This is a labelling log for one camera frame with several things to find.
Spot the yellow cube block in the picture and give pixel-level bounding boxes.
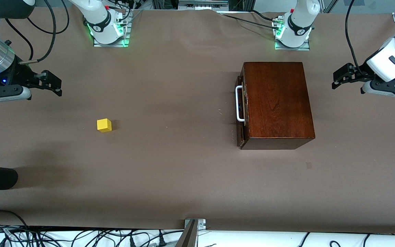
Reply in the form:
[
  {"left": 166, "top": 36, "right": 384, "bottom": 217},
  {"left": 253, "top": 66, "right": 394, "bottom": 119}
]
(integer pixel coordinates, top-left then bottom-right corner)
[{"left": 97, "top": 118, "right": 112, "bottom": 133}]

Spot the white metal drawer handle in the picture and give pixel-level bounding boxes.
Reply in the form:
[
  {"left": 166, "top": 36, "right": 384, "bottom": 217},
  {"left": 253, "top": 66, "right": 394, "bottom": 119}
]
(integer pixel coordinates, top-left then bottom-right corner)
[{"left": 235, "top": 85, "right": 247, "bottom": 123}]

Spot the wooden drawer with dark front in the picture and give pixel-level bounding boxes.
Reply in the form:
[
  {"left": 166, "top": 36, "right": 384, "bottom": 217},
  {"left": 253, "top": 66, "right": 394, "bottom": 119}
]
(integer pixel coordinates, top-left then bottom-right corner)
[{"left": 235, "top": 76, "right": 249, "bottom": 149}]

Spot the dark brown wooden cabinet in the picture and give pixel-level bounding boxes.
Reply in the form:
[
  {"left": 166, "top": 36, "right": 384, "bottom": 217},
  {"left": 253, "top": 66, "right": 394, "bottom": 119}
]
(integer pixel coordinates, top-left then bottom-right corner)
[{"left": 240, "top": 62, "right": 315, "bottom": 150}]

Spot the grey device with ports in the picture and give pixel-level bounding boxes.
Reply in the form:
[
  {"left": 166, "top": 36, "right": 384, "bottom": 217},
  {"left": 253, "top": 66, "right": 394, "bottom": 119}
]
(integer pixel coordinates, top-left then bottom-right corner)
[{"left": 179, "top": 0, "right": 229, "bottom": 9}]

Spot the grey slanted metal beam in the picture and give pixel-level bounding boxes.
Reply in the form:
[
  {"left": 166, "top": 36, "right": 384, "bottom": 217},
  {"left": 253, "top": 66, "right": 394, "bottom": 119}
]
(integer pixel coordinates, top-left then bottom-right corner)
[{"left": 175, "top": 220, "right": 198, "bottom": 247}]

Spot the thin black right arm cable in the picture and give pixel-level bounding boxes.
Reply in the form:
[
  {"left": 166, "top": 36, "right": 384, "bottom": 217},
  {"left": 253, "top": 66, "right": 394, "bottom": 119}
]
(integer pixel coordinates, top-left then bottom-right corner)
[{"left": 5, "top": 17, "right": 34, "bottom": 61}]

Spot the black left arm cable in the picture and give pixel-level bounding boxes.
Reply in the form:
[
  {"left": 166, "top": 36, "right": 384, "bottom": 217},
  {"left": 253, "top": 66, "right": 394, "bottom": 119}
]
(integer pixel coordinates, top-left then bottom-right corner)
[{"left": 345, "top": 0, "right": 364, "bottom": 77}]

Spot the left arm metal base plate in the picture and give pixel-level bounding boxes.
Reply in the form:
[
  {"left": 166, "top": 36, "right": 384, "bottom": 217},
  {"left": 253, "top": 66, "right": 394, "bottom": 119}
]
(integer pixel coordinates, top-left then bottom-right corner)
[{"left": 274, "top": 39, "right": 311, "bottom": 51}]

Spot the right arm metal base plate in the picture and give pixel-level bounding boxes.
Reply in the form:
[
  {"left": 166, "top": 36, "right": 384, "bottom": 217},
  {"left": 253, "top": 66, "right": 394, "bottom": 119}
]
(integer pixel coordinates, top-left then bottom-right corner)
[{"left": 93, "top": 33, "right": 130, "bottom": 48}]

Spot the black base cable bundle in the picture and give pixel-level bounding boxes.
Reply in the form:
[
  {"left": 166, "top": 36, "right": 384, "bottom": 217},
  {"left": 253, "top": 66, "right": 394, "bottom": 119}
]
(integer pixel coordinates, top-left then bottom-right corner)
[{"left": 110, "top": 0, "right": 138, "bottom": 26}]

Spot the black base power cable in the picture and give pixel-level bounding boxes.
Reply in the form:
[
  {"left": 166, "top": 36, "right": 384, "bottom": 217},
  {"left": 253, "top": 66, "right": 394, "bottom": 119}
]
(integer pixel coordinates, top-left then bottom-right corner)
[
  {"left": 250, "top": 10, "right": 277, "bottom": 22},
  {"left": 219, "top": 12, "right": 278, "bottom": 29}
]

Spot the black aluminium frame post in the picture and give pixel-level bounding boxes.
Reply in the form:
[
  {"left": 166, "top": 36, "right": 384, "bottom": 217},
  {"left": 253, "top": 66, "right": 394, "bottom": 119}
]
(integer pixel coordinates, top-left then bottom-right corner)
[{"left": 228, "top": 0, "right": 255, "bottom": 12}]

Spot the small silver metal bracket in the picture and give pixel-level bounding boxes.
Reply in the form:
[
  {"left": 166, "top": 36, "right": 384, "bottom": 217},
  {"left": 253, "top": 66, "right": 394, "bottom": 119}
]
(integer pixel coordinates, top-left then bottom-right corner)
[{"left": 185, "top": 219, "right": 206, "bottom": 230}]

